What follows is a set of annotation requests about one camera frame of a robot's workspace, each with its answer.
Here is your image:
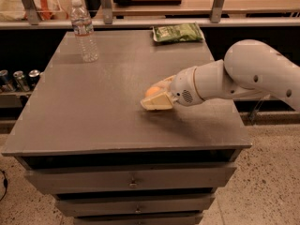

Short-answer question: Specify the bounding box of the grey drawer cabinet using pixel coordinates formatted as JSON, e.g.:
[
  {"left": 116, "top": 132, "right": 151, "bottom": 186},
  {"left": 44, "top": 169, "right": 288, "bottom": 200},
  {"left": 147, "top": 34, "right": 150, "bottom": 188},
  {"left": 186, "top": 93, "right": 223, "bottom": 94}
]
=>
[{"left": 1, "top": 30, "right": 253, "bottom": 225}]

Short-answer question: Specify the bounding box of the middle soda can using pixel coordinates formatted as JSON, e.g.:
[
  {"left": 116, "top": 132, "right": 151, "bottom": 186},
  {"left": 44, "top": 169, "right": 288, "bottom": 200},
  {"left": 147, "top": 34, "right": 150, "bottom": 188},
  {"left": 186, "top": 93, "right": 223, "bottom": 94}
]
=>
[{"left": 13, "top": 70, "right": 30, "bottom": 92}]

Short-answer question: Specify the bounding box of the orange fruit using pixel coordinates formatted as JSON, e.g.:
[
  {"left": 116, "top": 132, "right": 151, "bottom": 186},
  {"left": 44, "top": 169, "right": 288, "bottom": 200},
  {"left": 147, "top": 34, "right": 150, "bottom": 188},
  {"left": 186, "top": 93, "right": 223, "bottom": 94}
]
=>
[{"left": 145, "top": 86, "right": 161, "bottom": 97}]

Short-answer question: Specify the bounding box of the bottom grey drawer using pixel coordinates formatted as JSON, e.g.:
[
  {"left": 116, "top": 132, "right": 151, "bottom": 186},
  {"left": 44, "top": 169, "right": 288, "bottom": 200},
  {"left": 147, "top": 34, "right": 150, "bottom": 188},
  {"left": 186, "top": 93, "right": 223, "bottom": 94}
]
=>
[{"left": 74, "top": 213, "right": 203, "bottom": 225}]

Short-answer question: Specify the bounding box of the clear plastic water bottle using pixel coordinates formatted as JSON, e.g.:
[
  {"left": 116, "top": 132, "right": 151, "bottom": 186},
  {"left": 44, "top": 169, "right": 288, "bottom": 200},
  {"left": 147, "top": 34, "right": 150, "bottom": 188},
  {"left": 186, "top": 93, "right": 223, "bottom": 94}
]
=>
[{"left": 70, "top": 0, "right": 98, "bottom": 63}]

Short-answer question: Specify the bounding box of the left soda can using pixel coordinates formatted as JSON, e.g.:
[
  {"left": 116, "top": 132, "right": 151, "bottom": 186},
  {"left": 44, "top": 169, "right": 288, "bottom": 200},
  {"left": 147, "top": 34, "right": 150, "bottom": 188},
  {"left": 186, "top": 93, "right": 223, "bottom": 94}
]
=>
[{"left": 0, "top": 69, "right": 15, "bottom": 92}]

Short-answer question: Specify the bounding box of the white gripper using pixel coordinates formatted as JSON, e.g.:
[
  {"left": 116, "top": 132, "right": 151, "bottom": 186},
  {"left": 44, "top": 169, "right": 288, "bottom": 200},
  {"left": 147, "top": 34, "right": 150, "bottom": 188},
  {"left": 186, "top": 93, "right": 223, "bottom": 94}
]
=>
[{"left": 141, "top": 67, "right": 203, "bottom": 111}]

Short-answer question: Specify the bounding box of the right soda can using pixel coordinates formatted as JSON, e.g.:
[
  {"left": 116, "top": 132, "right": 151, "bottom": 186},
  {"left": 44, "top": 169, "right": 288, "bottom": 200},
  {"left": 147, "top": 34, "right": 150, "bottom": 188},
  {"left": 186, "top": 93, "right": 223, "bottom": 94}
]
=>
[{"left": 28, "top": 69, "right": 41, "bottom": 88}]

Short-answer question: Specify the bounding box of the wooden shelf with metal brackets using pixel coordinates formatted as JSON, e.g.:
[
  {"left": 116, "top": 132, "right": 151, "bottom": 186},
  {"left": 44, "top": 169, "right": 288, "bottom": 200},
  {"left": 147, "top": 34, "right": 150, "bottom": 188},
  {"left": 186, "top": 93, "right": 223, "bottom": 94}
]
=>
[{"left": 0, "top": 0, "right": 300, "bottom": 30}]

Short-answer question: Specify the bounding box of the black cable on floor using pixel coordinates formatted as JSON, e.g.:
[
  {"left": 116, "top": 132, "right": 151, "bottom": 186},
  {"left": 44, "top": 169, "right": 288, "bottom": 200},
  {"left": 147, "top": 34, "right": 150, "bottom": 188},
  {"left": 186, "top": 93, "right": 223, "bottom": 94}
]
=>
[{"left": 0, "top": 170, "right": 8, "bottom": 202}]

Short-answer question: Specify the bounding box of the white orange plastic bag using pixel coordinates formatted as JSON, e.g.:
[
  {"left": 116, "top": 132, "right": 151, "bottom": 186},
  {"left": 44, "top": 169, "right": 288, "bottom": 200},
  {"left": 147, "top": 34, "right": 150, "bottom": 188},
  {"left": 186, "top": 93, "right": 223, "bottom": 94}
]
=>
[{"left": 0, "top": 0, "right": 68, "bottom": 22}]

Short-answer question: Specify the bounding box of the top grey drawer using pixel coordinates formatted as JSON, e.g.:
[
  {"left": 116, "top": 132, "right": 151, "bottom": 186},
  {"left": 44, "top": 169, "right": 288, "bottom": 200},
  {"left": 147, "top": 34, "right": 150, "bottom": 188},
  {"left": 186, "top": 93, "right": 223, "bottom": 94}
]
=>
[{"left": 25, "top": 162, "right": 236, "bottom": 194}]

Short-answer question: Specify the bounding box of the middle grey drawer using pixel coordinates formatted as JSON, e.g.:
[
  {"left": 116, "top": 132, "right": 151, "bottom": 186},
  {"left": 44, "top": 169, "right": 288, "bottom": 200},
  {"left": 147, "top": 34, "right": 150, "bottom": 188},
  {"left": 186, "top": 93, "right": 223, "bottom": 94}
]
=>
[{"left": 55, "top": 193, "right": 215, "bottom": 217}]

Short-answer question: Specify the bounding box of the grey drawer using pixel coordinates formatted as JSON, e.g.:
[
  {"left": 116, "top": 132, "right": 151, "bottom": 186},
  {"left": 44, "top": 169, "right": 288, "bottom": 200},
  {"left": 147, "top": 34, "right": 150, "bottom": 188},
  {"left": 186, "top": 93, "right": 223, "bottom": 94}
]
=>
[
  {"left": 55, "top": 193, "right": 215, "bottom": 217},
  {"left": 74, "top": 213, "right": 203, "bottom": 225},
  {"left": 25, "top": 162, "right": 236, "bottom": 194}
]

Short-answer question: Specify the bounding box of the soda can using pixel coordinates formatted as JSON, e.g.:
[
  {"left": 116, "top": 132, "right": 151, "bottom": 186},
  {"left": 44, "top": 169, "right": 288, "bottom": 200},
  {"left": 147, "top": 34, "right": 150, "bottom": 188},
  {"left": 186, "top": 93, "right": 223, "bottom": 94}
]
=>
[
  {"left": 13, "top": 70, "right": 30, "bottom": 92},
  {"left": 28, "top": 69, "right": 41, "bottom": 88},
  {"left": 0, "top": 69, "right": 15, "bottom": 92}
]

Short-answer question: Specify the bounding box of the green jalapeno chip bag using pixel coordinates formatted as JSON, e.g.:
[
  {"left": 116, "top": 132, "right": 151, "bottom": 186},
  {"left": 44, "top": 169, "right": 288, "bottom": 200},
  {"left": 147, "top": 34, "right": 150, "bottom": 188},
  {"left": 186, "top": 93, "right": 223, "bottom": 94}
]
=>
[{"left": 152, "top": 23, "right": 204, "bottom": 42}]

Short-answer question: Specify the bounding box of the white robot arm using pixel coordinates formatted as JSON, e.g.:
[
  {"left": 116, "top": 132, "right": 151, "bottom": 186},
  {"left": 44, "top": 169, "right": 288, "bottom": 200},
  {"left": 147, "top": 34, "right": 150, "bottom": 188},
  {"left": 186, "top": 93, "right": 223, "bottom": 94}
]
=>
[{"left": 141, "top": 39, "right": 300, "bottom": 112}]

